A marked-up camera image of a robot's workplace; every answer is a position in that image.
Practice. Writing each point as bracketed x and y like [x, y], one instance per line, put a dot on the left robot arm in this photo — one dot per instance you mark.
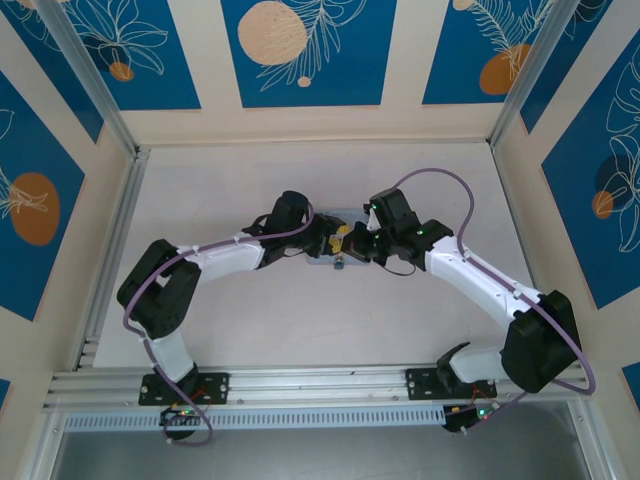
[230, 255]

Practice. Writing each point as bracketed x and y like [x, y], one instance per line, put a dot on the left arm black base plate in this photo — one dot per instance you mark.
[220, 387]

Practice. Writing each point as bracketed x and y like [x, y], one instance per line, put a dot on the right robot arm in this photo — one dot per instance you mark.
[480, 280]

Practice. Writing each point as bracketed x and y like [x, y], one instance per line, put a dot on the aluminium frame post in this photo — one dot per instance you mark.
[85, 65]
[535, 65]

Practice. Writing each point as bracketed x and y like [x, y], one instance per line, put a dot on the small blue padlock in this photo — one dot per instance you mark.
[339, 263]

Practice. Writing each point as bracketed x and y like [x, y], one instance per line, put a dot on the aluminium mounting rail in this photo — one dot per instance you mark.
[320, 385]

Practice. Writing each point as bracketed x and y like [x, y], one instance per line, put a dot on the blue floral wall panel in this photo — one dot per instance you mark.
[50, 85]
[575, 225]
[30, 150]
[450, 50]
[575, 75]
[350, 50]
[165, 60]

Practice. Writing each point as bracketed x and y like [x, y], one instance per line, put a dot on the grey metal shelf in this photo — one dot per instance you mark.
[320, 455]

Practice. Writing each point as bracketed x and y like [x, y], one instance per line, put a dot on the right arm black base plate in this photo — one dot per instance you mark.
[415, 385]

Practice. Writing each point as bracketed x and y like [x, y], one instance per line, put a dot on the aluminium side rail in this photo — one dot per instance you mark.
[514, 210]
[125, 210]

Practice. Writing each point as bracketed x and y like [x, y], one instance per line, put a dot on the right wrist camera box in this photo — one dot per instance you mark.
[373, 220]

